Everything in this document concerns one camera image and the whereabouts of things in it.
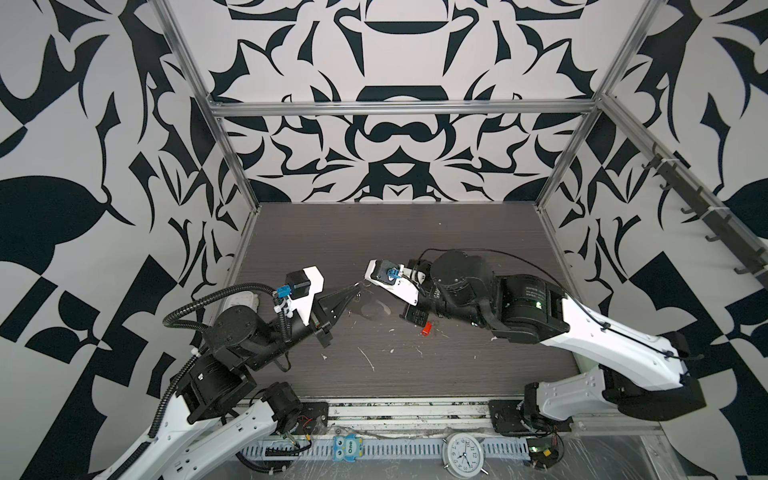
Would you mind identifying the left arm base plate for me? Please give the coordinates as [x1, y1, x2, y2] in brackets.
[291, 401, 329, 435]

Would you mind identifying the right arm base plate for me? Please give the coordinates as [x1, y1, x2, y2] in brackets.
[488, 399, 537, 437]

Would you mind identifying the black corrugated cable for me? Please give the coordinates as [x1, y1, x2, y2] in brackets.
[161, 283, 278, 332]

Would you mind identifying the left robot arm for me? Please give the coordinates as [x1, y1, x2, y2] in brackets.
[94, 284, 361, 479]

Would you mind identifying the white alarm clock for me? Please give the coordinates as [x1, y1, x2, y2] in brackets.
[442, 432, 485, 479]

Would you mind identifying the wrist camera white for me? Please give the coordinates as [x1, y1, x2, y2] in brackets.
[364, 259, 426, 304]
[273, 266, 324, 326]

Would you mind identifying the small circuit board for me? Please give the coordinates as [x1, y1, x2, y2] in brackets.
[526, 435, 565, 471]

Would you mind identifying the white round wall device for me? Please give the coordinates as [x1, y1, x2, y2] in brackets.
[228, 291, 259, 311]

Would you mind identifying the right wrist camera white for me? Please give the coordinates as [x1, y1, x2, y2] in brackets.
[364, 259, 426, 304]

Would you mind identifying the black wall hook rail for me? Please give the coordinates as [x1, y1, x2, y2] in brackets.
[643, 142, 767, 290]

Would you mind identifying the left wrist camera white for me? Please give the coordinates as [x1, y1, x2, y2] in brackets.
[273, 266, 324, 326]

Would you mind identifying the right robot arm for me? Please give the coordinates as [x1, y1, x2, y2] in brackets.
[383, 250, 707, 425]

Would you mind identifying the white slotted cable duct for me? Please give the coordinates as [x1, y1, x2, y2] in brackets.
[241, 438, 530, 463]

